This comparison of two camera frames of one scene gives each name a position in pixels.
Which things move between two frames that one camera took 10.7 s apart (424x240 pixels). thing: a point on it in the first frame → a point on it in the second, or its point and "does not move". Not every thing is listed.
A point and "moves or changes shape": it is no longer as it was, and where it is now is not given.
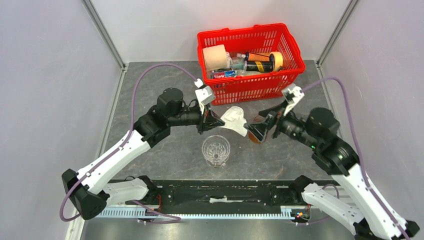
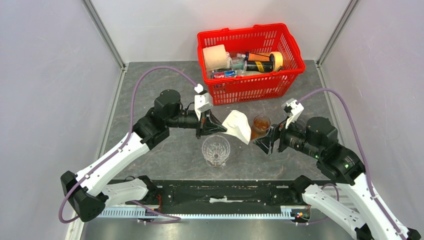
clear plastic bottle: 238,63 does not move
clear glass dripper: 216,149 does not move
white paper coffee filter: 233,117 moves or changes shape
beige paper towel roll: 215,57 does not move
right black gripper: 259,129 → 278,130
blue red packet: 223,74 does not move
